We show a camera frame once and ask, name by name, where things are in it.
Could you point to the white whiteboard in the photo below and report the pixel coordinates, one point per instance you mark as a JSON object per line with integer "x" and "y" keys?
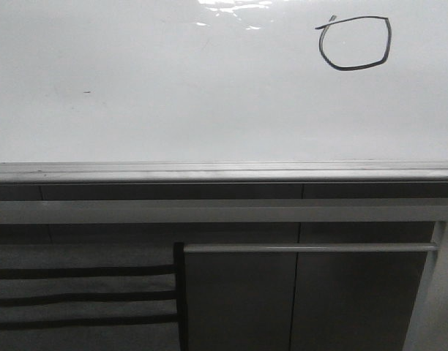
{"x": 162, "y": 91}

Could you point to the black slatted chair back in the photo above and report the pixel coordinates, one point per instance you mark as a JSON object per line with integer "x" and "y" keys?
{"x": 92, "y": 297}

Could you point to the grey whiteboard stand frame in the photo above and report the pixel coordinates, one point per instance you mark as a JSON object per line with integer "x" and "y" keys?
{"x": 430, "y": 329}

